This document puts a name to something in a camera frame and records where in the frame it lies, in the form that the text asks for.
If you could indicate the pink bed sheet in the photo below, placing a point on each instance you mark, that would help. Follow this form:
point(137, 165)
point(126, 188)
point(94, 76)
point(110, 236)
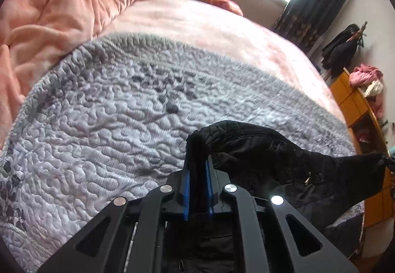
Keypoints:
point(200, 26)

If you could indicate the pink clothes pile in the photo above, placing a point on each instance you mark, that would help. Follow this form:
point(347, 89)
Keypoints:
point(364, 73)

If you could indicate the black hanging clothes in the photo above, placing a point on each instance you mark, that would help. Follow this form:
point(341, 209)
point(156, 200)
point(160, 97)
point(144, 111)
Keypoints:
point(342, 50)

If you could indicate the white cloth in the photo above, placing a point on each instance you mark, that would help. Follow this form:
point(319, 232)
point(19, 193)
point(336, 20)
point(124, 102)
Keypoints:
point(374, 88)

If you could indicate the orange pillow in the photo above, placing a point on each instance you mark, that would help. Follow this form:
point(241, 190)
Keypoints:
point(223, 2)

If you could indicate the grey quilted bedspread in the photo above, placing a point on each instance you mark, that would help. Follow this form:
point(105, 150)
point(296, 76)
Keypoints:
point(108, 121)

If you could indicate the black pants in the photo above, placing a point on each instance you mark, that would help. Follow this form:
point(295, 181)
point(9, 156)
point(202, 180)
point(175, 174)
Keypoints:
point(277, 152)

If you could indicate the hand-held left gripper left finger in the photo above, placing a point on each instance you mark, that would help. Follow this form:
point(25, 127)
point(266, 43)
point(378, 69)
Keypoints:
point(185, 192)

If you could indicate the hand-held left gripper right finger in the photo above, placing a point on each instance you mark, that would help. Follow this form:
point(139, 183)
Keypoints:
point(209, 192)

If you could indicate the wooden dresser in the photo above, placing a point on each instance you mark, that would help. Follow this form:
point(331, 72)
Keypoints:
point(355, 100)

